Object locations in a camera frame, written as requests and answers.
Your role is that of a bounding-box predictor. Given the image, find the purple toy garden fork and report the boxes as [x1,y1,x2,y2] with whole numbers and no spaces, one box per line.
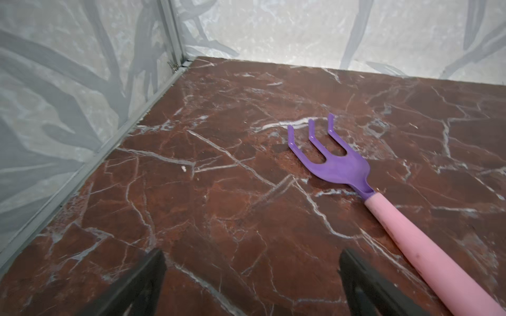
[287,114,505,315]

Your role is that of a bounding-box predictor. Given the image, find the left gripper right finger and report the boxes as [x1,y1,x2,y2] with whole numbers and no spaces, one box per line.
[339,248,429,315]

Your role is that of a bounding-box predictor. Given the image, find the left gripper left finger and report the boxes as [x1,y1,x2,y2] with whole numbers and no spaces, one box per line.
[78,248,167,315]

